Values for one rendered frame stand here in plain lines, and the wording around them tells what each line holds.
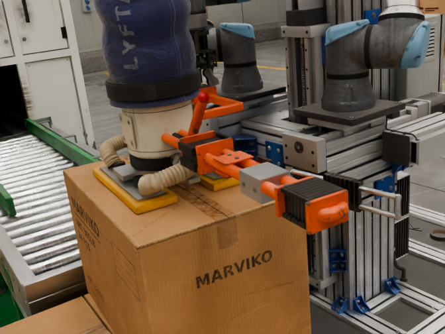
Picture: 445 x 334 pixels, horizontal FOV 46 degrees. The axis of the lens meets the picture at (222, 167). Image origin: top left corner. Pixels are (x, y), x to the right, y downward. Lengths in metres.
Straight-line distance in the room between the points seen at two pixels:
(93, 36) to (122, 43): 9.94
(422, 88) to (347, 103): 0.54
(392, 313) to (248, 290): 0.98
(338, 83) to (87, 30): 9.79
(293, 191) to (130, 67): 0.54
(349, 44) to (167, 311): 0.82
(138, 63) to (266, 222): 0.44
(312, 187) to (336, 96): 0.70
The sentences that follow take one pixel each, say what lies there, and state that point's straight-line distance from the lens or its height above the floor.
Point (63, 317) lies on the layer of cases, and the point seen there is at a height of 0.54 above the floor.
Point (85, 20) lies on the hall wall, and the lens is 11.08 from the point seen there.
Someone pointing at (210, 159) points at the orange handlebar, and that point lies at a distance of 1.01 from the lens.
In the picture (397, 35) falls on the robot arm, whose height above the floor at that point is 1.23.
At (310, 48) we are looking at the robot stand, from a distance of 1.69.
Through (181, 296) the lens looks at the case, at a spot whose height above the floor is 0.80.
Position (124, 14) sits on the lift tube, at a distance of 1.17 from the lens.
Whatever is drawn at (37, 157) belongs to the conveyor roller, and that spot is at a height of 0.55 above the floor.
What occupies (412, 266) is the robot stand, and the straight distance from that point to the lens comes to 2.38.
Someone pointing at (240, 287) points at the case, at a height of 0.77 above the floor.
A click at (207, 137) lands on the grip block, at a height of 1.09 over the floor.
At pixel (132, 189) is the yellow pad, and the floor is 0.97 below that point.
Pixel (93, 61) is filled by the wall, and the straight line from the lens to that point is 10.98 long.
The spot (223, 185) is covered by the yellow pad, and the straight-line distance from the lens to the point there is 1.22.
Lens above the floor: 1.39
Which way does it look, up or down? 19 degrees down
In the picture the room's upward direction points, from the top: 6 degrees counter-clockwise
